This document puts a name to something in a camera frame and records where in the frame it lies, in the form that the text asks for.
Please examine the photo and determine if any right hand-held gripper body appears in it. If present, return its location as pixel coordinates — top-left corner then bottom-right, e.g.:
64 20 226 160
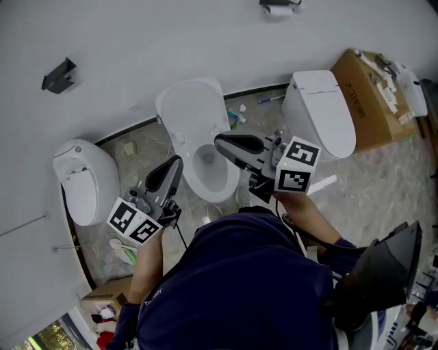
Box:
239 129 322 204

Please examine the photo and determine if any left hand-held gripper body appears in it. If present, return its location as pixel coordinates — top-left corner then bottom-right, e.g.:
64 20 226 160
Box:
106 184 183 245

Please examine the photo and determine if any person's left forearm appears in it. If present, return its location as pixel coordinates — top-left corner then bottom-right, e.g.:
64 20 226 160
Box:
128 228 165 305

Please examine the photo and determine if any person's right forearm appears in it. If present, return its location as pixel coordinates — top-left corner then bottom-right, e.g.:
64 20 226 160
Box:
273 191 343 256

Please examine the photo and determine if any white round-bowl toilet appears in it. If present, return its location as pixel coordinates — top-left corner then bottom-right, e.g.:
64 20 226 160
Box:
167 135 241 205

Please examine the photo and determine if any white egg-shaped toilet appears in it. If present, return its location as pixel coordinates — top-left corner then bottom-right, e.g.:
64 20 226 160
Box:
53 138 121 227

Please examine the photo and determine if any white closed smart toilet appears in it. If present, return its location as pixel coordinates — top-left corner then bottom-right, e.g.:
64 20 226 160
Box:
281 70 357 161

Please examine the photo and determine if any teal and white tube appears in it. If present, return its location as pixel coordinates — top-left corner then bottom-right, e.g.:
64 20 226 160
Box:
227 108 246 129

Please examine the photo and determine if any person's right grey shoe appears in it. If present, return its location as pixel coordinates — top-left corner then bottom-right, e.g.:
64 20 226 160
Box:
235 186 253 208

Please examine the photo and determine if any brown-printed cardboard box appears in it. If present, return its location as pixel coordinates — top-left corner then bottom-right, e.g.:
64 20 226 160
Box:
80 275 135 310

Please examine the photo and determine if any large plain cardboard box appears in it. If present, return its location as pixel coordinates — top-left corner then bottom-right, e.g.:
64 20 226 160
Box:
330 49 420 153

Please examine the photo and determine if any black backpack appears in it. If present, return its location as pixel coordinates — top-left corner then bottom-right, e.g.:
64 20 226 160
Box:
318 220 422 331

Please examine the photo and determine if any person's navy shirt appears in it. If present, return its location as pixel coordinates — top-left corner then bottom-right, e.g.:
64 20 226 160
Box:
105 211 359 350

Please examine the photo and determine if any red garment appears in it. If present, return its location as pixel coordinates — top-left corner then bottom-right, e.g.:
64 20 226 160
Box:
96 333 119 350

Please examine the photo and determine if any pile of white foam pieces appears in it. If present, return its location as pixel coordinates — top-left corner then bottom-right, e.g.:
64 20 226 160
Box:
354 49 413 126

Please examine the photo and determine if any window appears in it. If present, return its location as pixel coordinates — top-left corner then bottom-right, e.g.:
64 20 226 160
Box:
20 307 86 350

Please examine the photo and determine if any white plastic casing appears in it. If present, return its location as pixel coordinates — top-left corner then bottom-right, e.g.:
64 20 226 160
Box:
398 70 428 118

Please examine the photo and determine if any cluttered equipment shelf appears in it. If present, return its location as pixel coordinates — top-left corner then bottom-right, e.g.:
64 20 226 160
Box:
403 252 438 350

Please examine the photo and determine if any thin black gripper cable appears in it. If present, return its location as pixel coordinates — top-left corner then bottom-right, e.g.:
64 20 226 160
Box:
172 211 189 250

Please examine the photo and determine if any thin grey wall wire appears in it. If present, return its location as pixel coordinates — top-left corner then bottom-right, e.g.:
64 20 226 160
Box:
51 243 88 253
0 214 47 237

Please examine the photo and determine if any thick black gripper cable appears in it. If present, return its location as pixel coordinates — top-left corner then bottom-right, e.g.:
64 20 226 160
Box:
275 200 363 254

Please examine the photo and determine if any empty black wall holder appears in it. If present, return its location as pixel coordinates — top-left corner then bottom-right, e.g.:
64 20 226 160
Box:
40 57 77 95

